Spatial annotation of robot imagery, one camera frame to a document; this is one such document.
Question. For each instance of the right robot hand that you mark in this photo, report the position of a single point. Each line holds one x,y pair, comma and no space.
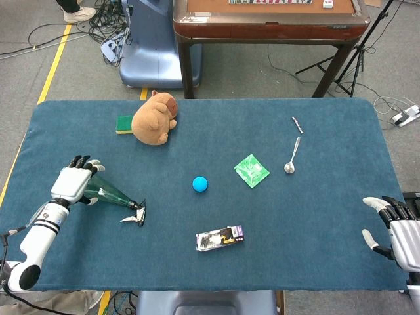
407,241

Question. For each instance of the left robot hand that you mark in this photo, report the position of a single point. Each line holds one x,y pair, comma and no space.
70,183

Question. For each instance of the green spray bottle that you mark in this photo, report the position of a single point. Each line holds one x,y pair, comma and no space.
111,195

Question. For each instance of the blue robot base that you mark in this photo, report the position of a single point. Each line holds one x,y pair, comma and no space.
154,49

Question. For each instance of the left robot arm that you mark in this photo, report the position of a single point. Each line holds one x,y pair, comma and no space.
42,236

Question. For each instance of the black device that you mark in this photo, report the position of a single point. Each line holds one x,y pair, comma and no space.
412,198

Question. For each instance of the green and yellow sponge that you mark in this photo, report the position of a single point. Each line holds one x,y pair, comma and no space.
123,124

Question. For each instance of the brown capybara plush toy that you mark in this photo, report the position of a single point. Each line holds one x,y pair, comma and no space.
152,123

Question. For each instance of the grey-brown fabric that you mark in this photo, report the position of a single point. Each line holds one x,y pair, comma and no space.
65,303

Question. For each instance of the blue ball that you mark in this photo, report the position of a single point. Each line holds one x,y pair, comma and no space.
200,184

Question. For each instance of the metal spoon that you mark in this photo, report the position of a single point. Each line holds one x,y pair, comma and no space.
289,168

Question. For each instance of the white power strip with plugs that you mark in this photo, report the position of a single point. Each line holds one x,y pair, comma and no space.
110,49

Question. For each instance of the purple and black carton box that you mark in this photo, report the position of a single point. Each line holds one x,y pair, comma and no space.
218,239

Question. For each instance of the small striped stick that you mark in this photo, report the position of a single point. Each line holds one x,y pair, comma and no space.
298,125

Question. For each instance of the blue table cloth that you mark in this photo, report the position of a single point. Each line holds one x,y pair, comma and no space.
229,210

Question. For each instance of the green sachet packet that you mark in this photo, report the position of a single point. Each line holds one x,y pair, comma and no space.
252,171

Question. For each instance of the person in black trousers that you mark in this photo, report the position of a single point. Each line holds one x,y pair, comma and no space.
78,13

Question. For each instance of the grey-blue robot torso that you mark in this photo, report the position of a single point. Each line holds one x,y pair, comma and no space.
203,303

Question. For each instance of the black tripod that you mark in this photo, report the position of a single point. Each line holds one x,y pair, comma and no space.
352,62

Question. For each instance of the single white mahjong tile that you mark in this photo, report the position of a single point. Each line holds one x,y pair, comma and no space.
328,3

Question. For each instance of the brown mahjong table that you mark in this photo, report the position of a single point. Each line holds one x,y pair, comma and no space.
269,28

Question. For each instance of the row of face-up mahjong tiles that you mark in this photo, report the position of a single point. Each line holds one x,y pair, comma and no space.
269,1

